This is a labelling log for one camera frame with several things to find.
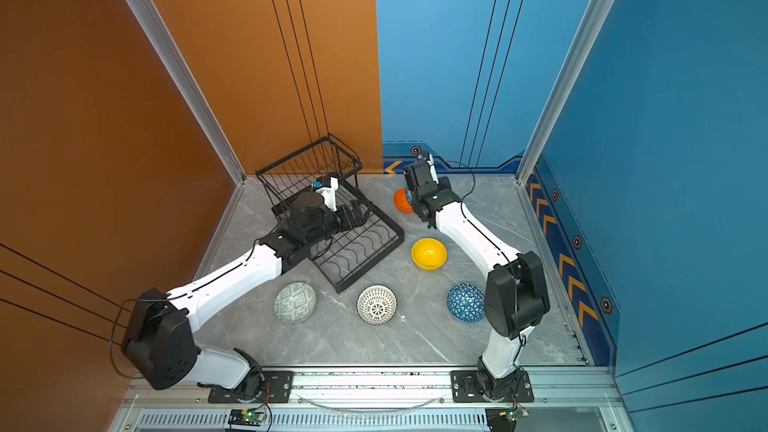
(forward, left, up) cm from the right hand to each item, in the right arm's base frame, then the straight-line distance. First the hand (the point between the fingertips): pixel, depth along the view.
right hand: (437, 184), depth 88 cm
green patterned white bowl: (-27, +42, -21) cm, 54 cm away
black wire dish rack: (-12, +29, -21) cm, 38 cm away
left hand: (-10, +20, +3) cm, 23 cm away
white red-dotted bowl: (-28, +18, -21) cm, 40 cm away
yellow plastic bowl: (-12, +2, -19) cm, 23 cm away
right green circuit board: (-54, -15, -22) cm, 60 cm away
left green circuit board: (-54, +49, -23) cm, 76 cm away
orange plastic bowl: (+9, +11, -18) cm, 23 cm away
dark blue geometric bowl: (-27, -8, -22) cm, 36 cm away
